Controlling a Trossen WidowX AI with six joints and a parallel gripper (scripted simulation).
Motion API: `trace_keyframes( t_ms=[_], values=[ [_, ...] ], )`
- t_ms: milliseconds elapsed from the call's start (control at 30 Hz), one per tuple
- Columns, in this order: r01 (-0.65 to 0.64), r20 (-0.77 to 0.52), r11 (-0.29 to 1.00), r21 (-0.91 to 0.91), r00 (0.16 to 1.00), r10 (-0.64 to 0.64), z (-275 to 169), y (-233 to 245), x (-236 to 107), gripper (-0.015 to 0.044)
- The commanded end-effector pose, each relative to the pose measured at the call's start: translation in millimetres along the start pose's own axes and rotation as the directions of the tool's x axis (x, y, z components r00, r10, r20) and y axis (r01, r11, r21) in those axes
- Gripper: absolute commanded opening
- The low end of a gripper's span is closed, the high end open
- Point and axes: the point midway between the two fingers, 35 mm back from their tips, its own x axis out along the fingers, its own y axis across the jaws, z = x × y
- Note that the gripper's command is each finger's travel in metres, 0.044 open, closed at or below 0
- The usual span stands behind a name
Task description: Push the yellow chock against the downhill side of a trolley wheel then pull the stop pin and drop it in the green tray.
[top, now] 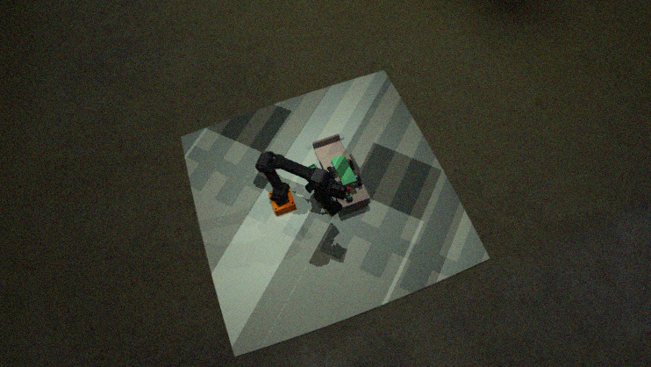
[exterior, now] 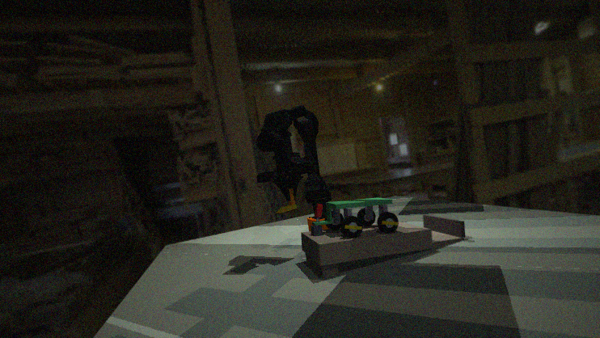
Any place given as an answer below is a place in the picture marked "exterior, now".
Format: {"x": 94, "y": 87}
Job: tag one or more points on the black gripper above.
{"x": 283, "y": 183}

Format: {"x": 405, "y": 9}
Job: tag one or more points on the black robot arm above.
{"x": 275, "y": 137}

